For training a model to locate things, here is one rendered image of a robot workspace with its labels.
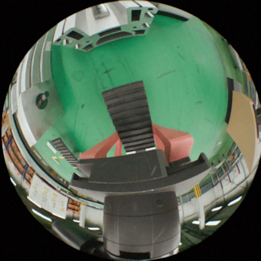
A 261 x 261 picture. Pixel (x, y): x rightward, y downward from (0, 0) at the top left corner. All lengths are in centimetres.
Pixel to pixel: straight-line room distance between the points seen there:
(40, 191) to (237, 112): 335
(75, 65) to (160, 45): 14
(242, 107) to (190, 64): 24
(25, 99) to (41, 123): 6
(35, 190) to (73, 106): 292
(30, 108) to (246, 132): 50
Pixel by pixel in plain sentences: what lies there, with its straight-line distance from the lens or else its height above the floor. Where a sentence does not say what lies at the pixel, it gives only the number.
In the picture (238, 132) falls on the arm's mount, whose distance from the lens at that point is 36.
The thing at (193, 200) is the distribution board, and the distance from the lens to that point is 1136.
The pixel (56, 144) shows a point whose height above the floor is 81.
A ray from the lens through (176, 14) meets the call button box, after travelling 23.
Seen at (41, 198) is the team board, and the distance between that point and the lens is 311.
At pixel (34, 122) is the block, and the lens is 16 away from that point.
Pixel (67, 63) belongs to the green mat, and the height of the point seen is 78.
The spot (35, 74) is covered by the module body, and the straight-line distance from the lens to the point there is 20.
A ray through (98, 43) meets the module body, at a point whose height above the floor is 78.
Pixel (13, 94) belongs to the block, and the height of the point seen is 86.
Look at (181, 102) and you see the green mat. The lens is 17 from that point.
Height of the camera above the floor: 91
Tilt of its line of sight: 55 degrees down
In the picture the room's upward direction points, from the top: 179 degrees clockwise
